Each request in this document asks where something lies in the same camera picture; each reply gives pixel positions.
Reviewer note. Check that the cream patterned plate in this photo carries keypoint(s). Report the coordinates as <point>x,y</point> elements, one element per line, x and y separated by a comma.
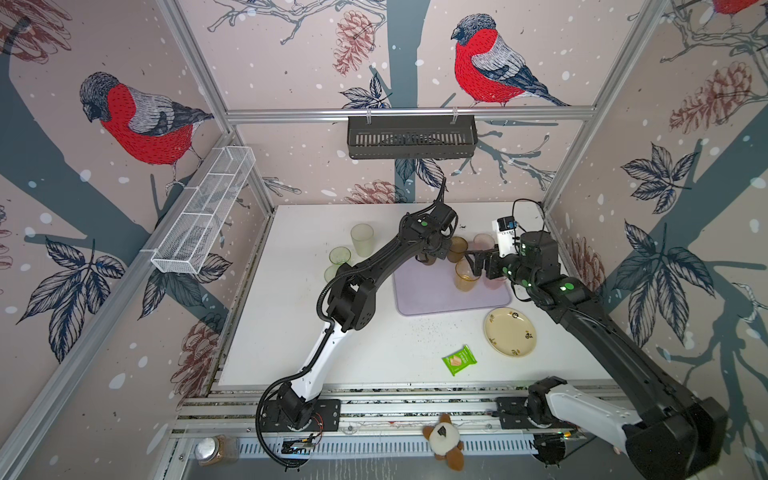
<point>510,332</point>

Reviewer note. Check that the brown tall glass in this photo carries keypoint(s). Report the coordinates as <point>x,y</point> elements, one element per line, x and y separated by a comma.
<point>457,249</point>

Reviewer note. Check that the green snack packet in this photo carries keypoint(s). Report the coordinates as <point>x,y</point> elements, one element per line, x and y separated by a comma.
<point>459,360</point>

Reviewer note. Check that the pink smooth glass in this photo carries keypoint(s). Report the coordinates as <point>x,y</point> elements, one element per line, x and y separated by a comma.
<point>495,284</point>

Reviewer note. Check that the plush dog toy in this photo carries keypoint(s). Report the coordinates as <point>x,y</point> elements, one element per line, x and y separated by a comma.
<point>445,442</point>

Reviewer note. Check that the black wall basket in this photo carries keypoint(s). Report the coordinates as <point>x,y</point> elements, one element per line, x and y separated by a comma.
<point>411,137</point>

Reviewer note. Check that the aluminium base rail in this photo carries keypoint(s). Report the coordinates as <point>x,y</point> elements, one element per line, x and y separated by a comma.
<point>473,407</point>

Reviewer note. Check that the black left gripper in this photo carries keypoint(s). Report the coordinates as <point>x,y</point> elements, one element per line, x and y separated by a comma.
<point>444,250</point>

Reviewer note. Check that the light green short glass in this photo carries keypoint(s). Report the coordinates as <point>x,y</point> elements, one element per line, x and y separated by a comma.
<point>340,255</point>

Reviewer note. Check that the white wire mesh basket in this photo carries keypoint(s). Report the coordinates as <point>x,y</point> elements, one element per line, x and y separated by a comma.
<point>194,232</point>

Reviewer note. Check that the amber textured glass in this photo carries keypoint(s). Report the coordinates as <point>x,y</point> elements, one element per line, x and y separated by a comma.
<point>465,280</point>

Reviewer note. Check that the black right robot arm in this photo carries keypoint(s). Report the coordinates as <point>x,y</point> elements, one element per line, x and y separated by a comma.
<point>668,433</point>

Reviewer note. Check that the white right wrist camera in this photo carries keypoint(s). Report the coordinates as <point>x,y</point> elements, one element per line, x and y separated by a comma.
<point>505,229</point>

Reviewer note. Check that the pale green tall glass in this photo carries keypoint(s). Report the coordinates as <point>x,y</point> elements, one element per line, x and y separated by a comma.
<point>362,236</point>

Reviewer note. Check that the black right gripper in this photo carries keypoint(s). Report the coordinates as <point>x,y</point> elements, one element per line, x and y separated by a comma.
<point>494,259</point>

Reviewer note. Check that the light green textured glass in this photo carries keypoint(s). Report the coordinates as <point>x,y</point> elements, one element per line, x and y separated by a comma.
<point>330,272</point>

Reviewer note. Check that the pink textured glass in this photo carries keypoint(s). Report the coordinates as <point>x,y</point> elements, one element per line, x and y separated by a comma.
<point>483,241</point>

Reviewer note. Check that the lilac plastic tray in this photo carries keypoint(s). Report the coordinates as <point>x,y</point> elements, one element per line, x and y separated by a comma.
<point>422,290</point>

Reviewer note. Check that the yellow clear glass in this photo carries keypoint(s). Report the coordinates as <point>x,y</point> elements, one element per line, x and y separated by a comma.
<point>425,259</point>

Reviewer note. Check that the jar with silver lid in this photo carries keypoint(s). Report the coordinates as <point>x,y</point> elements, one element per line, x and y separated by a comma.
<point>217,449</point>

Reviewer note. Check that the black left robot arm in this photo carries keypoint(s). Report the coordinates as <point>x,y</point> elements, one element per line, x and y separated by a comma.
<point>348,303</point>

